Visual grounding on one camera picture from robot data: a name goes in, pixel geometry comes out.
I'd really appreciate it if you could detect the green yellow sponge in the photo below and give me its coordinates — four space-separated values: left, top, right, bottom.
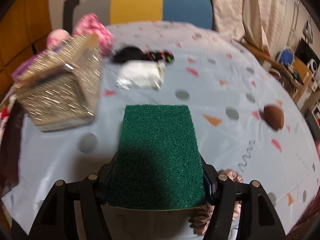
107 105 206 211

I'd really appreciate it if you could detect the red fuzzy sock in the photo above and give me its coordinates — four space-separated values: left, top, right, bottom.
1 105 10 120

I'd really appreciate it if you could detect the pink satin scrunchie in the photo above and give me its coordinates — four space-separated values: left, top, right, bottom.
188 168 245 237

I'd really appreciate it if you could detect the patterned plastic tablecloth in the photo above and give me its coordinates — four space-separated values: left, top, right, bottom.
2 22 319 232

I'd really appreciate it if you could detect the brown round makeup sponge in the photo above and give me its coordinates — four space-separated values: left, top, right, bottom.
263 104 285 131

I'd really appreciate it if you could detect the silver ornate tissue box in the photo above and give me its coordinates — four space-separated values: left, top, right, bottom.
14 34 103 132

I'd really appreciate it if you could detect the white wet wipes pack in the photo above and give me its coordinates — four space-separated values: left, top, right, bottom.
116 60 166 90

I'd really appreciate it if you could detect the wooden side table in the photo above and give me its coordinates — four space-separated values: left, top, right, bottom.
240 40 312 103

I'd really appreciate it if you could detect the blue folding chair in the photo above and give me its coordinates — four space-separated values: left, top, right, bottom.
277 46 295 65

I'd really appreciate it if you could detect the pink spotted plush toy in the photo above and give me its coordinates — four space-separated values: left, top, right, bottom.
46 13 115 56

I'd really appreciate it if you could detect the wooden cabinet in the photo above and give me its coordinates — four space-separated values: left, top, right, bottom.
1 0 52 99

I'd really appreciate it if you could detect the pink patterned curtain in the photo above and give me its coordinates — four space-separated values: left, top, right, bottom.
212 0 287 55

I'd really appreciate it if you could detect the grey yellow blue chair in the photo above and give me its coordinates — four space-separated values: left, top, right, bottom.
62 0 214 32

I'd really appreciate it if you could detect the black patterned hair tie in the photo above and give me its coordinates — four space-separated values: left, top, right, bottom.
108 45 175 65

